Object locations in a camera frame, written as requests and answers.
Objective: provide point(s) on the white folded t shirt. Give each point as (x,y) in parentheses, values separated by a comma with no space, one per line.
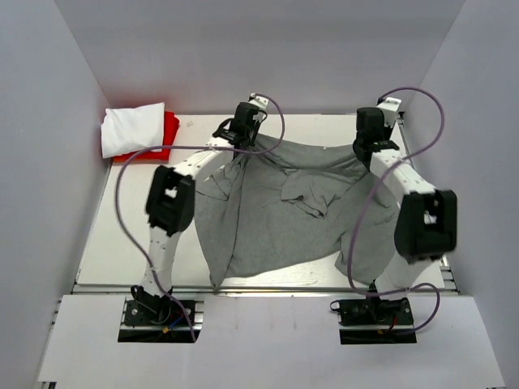
(132,129)

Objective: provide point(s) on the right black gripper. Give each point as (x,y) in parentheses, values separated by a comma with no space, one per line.
(388,130)

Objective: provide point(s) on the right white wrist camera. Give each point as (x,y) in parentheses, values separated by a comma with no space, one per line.
(390,107)

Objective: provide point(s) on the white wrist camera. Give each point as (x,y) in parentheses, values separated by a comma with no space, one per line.
(258,101)
(390,107)

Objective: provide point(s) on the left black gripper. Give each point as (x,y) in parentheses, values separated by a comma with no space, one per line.
(255,128)

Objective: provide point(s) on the aluminium table rail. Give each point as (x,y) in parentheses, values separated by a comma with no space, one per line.
(81,288)

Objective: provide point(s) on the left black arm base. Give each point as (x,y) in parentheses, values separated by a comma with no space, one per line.
(152,319)

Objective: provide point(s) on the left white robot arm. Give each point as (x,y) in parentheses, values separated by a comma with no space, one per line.
(171,199)

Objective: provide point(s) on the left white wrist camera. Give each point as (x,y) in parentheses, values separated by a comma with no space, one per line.
(258,101)

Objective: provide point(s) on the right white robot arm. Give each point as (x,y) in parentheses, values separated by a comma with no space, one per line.
(426,227)

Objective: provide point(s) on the grey t shirt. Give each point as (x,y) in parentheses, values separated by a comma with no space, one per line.
(290,203)

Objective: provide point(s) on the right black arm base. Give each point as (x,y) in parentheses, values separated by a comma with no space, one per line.
(371,321)

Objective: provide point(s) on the red folded t shirt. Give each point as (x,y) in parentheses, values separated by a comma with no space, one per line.
(171,125)

